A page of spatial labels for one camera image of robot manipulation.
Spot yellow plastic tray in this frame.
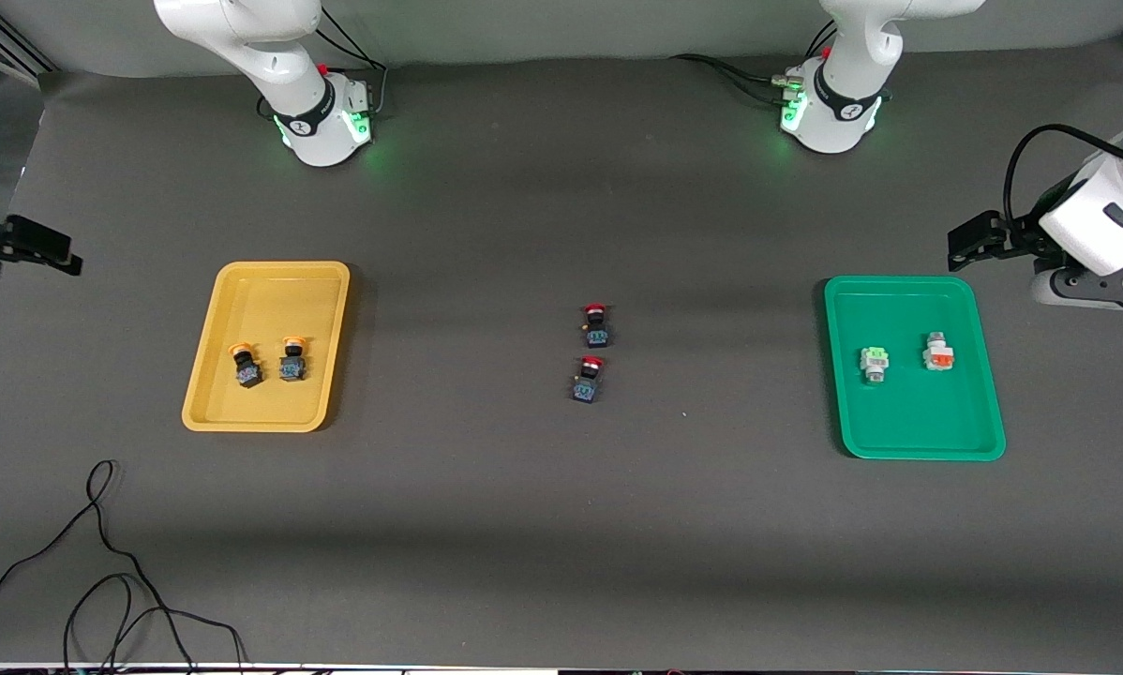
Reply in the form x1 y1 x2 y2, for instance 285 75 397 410
181 261 352 434

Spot black base cables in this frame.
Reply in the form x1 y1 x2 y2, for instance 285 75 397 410
671 19 839 104
301 0 390 115

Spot loose black cable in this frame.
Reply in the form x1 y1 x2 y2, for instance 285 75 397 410
0 458 248 674

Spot black right base cables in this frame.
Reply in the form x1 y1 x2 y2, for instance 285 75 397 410
301 0 390 115

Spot black left base cables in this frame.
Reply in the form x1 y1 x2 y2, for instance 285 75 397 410
671 19 839 104

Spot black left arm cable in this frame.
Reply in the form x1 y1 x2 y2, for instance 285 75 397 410
1002 124 1123 224

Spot dark gray table mat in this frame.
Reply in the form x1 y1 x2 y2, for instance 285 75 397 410
0 36 1123 668

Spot green plastic tray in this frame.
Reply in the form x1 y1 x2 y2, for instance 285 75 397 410
824 275 1008 462

